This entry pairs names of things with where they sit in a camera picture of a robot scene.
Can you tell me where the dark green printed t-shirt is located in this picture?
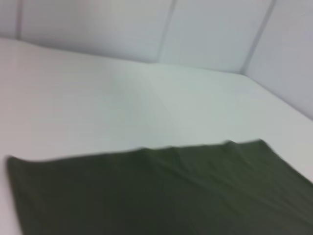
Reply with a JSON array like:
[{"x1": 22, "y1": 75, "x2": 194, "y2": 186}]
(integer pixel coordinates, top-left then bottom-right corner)
[{"x1": 6, "y1": 139, "x2": 313, "y2": 235}]

